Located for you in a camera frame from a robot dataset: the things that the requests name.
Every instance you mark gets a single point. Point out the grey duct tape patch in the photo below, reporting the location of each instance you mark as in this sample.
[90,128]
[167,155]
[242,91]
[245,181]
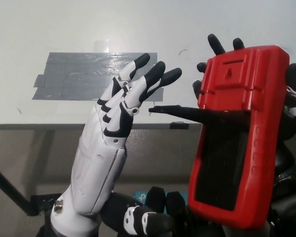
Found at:
[74,79]

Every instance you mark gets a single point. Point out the red black digital multimeter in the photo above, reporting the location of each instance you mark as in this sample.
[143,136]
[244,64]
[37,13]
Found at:
[236,84]

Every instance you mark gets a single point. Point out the small black tape piece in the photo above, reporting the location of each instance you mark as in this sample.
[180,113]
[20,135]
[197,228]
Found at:
[178,125]

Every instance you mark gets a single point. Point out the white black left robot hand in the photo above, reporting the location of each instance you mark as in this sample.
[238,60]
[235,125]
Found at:
[93,168]

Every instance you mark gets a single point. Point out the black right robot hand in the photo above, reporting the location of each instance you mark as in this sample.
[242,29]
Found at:
[294,98]

